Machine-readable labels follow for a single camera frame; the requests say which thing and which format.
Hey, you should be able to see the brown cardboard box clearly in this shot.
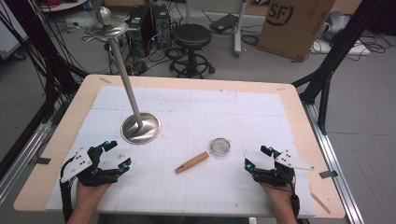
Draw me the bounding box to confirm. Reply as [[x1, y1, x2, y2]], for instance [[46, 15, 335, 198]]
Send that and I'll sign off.
[[256, 0, 336, 62]]

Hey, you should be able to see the wooden stick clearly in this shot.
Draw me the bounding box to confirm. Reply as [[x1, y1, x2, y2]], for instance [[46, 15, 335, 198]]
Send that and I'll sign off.
[[309, 190, 332, 215]]

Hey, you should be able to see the person's left hand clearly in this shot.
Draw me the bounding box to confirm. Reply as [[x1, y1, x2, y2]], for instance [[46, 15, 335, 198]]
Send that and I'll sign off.
[[75, 180, 113, 209]]

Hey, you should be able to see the wooden-handled mesh strainer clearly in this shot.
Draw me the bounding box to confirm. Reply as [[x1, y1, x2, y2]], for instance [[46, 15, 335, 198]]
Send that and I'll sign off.
[[175, 137, 232, 175]]

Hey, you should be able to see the silver metal rack stand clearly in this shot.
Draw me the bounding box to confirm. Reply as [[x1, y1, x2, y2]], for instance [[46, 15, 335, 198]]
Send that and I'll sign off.
[[88, 6, 163, 146]]

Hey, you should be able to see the light wooden table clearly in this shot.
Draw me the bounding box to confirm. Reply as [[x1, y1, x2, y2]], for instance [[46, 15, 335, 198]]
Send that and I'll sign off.
[[13, 74, 347, 219]]

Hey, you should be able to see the black metal frame stand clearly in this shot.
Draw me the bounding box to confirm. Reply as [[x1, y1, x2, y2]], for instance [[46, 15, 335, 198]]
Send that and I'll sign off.
[[0, 0, 90, 124], [291, 0, 389, 135]]

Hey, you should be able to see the white grid mat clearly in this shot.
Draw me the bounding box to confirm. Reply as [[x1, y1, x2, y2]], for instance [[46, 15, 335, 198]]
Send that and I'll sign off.
[[45, 85, 318, 218]]

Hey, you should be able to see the white stand leg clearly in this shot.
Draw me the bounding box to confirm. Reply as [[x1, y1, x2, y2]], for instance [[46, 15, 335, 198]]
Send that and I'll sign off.
[[233, 0, 247, 59]]

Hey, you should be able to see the black wrist strap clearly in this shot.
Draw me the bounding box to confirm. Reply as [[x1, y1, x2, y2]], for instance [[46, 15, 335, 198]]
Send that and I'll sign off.
[[289, 183, 302, 220], [59, 157, 78, 223]]

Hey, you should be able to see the aluminium rail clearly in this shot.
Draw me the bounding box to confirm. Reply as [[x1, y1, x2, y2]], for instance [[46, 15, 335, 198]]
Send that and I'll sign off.
[[0, 122, 52, 203], [302, 101, 365, 224]]

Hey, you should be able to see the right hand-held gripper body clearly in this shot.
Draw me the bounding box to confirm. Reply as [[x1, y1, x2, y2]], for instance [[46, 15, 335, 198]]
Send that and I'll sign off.
[[252, 149, 316, 188]]

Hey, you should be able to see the black flat device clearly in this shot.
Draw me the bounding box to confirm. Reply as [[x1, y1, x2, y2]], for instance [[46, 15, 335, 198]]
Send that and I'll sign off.
[[208, 13, 239, 35]]

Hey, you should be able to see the black computer tower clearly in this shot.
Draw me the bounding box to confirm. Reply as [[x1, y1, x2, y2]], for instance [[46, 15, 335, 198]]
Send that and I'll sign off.
[[150, 3, 173, 50], [125, 4, 157, 59]]

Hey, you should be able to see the black round stool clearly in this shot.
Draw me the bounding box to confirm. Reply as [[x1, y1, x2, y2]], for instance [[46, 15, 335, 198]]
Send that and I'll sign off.
[[167, 23, 217, 79]]

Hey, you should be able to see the bundle of black cables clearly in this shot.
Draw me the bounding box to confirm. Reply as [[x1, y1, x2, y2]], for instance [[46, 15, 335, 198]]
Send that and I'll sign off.
[[311, 29, 394, 55]]

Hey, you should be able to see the person's right hand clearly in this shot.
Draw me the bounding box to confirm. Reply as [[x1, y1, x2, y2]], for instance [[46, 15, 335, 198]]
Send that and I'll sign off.
[[261, 181, 296, 210]]

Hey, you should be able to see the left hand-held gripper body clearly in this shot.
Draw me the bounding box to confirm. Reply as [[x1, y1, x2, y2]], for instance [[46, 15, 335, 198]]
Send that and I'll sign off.
[[60, 147, 120, 188]]

